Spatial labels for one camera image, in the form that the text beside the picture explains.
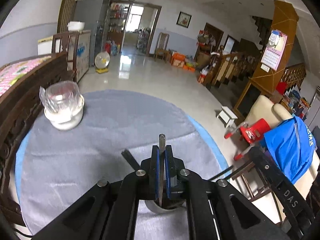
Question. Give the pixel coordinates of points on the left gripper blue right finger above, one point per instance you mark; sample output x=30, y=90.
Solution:
x=170, y=171

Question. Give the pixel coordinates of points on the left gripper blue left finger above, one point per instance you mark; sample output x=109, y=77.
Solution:
x=154, y=173

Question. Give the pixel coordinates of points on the grey metal utensil holder cup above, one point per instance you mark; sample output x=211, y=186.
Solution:
x=166, y=207

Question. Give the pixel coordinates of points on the small white stool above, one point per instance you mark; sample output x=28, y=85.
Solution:
x=227, y=116

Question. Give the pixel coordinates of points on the blue jacket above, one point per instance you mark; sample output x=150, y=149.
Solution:
x=291, y=144

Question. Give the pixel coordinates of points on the red plastic child chair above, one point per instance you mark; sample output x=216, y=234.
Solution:
x=251, y=134

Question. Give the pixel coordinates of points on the grey felt table cloth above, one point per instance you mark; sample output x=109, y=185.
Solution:
x=55, y=168

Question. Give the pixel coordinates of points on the orange cardboard box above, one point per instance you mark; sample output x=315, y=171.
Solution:
x=177, y=60

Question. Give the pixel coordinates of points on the beige sofa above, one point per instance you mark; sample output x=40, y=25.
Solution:
x=274, y=114

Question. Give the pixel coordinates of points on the white plastic bowl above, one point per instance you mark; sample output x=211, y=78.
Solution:
x=65, y=119

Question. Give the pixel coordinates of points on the wooden stair railing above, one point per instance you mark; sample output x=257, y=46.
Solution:
x=230, y=67

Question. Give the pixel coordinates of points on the wooden chair by doorway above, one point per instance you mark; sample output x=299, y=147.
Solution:
x=161, y=46

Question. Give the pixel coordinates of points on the white round electric fan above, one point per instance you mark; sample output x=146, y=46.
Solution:
x=101, y=62

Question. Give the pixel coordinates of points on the clear plastic bag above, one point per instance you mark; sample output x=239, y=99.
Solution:
x=64, y=95

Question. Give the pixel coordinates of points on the white rice cooker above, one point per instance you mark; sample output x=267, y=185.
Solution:
x=75, y=26

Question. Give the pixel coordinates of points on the grey refrigerator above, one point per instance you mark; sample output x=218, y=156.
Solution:
x=94, y=14

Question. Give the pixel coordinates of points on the white chest freezer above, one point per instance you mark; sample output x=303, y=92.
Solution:
x=77, y=46

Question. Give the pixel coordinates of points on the framed wall picture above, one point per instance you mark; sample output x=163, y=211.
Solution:
x=183, y=19

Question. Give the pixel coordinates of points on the wall calendar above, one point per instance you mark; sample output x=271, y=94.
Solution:
x=274, y=50

